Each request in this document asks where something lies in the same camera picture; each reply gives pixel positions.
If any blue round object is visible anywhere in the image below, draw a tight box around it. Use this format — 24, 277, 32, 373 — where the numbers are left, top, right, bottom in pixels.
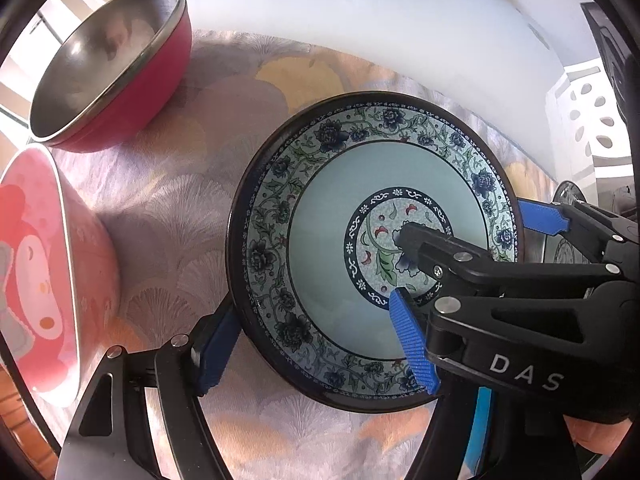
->
474, 385, 496, 466

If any person's right hand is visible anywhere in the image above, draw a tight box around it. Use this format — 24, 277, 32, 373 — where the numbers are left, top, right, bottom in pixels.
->
565, 412, 636, 466

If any leaf patterned table mat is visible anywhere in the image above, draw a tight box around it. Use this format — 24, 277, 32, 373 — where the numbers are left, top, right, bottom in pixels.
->
47, 27, 561, 480

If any red steel bowl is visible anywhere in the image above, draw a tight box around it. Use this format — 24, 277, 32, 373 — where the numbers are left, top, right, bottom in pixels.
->
29, 0, 194, 153

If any pink cartoon bowl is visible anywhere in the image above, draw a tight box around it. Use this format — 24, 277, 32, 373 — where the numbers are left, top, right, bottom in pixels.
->
0, 144, 122, 408

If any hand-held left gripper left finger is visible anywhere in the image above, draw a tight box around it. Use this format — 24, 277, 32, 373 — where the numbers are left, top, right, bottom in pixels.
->
57, 302, 244, 480

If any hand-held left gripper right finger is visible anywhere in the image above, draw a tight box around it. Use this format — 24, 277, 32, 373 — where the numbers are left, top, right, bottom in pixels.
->
390, 287, 576, 480

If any blue floral ceramic plate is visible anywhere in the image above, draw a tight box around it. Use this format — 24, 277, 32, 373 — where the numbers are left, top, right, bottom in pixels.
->
225, 91, 526, 413

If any dark furniture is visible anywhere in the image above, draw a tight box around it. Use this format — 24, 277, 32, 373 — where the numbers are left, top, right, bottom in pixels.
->
580, 2, 632, 126

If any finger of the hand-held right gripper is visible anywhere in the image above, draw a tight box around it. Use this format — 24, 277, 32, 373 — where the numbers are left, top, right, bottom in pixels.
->
402, 222, 621, 358
519, 199, 640, 250

